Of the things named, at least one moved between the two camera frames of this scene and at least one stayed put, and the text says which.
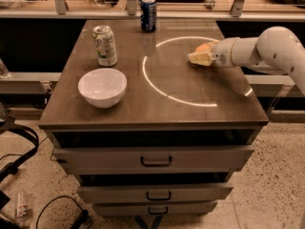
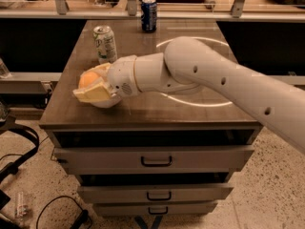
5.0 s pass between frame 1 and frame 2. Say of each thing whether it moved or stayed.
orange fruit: moved
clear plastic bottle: stayed
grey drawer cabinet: stayed
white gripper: moved
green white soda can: stayed
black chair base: stayed
